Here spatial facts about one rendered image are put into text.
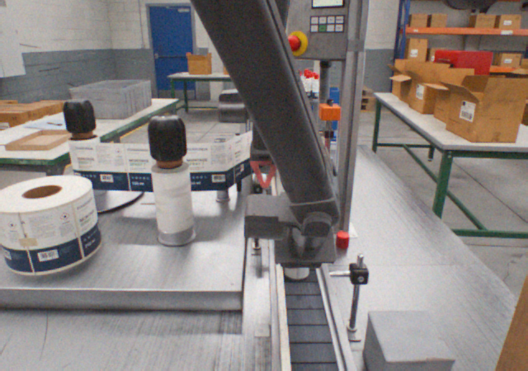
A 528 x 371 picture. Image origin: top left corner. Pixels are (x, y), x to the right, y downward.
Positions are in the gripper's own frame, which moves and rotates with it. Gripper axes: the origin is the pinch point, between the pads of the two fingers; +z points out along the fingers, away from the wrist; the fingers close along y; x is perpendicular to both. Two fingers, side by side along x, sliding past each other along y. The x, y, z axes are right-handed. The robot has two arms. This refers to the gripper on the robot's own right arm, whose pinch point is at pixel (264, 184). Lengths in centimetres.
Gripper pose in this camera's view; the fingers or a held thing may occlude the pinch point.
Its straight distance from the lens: 82.8
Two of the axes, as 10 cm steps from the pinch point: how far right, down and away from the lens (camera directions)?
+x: 10.0, 0.1, 0.0
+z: 0.0, 9.3, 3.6
